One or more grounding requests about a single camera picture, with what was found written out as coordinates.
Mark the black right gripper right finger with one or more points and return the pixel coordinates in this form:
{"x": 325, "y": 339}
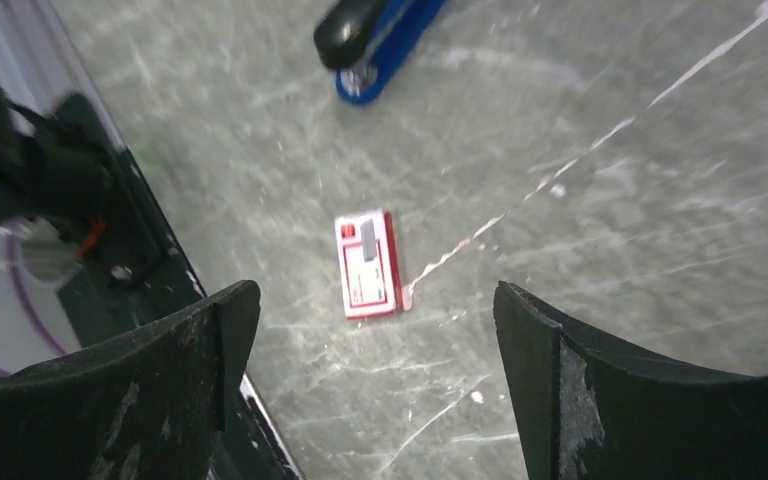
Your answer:
{"x": 590, "y": 405}

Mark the blue black stapler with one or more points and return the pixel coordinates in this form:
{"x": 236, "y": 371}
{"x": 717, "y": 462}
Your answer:
{"x": 365, "y": 42}

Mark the red white staple box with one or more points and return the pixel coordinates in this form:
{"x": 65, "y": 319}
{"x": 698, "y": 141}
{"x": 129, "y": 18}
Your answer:
{"x": 369, "y": 267}

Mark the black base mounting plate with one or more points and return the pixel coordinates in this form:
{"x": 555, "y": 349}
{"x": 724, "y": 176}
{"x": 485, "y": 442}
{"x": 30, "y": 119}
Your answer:
{"x": 252, "y": 446}

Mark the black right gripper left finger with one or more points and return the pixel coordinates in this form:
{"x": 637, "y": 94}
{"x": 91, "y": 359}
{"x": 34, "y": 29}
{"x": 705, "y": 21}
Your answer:
{"x": 147, "y": 404}

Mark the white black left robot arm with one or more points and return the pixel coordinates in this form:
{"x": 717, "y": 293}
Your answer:
{"x": 62, "y": 167}

